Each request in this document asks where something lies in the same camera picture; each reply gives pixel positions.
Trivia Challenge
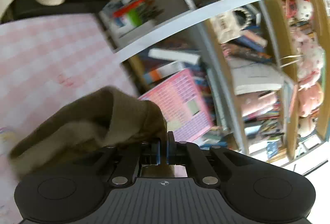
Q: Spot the brown velvet garment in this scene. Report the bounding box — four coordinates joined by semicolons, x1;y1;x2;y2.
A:
8;87;167;179

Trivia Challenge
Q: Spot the pink learning tablet toy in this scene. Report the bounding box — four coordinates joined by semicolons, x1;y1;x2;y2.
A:
139;68;214;142

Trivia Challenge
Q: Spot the white wooden bookshelf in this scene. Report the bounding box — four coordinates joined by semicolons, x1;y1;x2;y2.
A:
99;0;330;168

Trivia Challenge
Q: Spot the cream quilted pearl handbag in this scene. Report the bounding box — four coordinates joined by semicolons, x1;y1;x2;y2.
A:
209;7;252;44

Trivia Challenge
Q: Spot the pink checkered table mat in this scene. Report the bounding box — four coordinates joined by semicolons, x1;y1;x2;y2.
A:
1;13;138;223

